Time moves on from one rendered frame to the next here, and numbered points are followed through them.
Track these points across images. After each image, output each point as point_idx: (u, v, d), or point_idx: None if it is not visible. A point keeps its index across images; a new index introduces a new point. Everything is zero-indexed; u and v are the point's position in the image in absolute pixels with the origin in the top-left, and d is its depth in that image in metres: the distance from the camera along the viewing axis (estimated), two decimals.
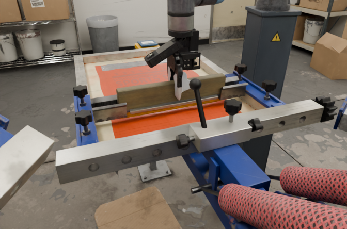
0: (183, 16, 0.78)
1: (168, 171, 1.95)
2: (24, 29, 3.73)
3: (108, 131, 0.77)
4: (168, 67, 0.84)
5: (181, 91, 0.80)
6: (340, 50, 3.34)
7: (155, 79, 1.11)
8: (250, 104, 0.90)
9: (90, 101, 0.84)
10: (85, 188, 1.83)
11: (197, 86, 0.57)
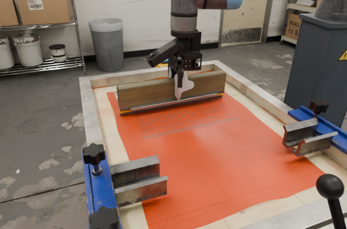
0: (185, 17, 0.78)
1: None
2: (21, 33, 3.44)
3: (138, 223, 0.48)
4: (169, 67, 0.84)
5: (181, 92, 0.81)
6: None
7: (190, 114, 0.82)
8: (340, 163, 0.61)
9: (108, 164, 0.55)
10: None
11: (340, 195, 0.28)
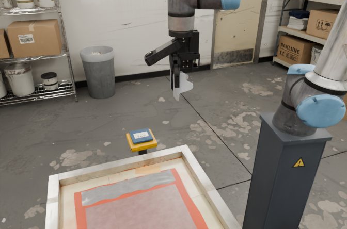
0: (185, 17, 0.77)
1: None
2: (13, 63, 3.49)
3: None
4: (170, 66, 0.84)
5: (179, 92, 0.80)
6: None
7: None
8: None
9: None
10: None
11: None
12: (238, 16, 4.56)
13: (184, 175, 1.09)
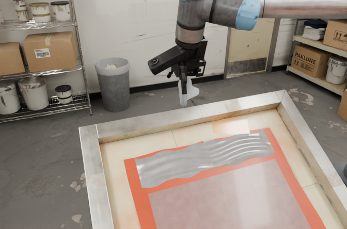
0: None
1: None
2: (27, 77, 3.42)
3: None
4: None
5: (186, 98, 0.77)
6: None
7: None
8: None
9: None
10: None
11: None
12: None
13: (285, 144, 0.72)
